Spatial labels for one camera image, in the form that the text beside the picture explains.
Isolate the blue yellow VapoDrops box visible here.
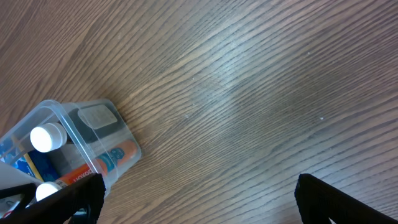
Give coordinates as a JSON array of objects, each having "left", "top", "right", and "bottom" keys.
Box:
[{"left": 1, "top": 136, "right": 60, "bottom": 182}]

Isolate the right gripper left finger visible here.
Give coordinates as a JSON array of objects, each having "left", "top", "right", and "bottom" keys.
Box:
[{"left": 1, "top": 174, "right": 106, "bottom": 224}]

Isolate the dark bottle white cap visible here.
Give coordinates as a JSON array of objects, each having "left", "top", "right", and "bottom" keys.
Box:
[{"left": 30, "top": 104, "right": 124, "bottom": 152}]

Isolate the clear plastic container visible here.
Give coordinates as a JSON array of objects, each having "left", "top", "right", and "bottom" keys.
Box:
[{"left": 1, "top": 100, "right": 141, "bottom": 200}]

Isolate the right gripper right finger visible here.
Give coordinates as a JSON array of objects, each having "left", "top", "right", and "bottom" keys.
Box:
[{"left": 294, "top": 174, "right": 397, "bottom": 224}]

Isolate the orange bottle white cap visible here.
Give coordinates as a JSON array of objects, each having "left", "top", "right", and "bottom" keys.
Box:
[{"left": 35, "top": 139, "right": 137, "bottom": 201}]

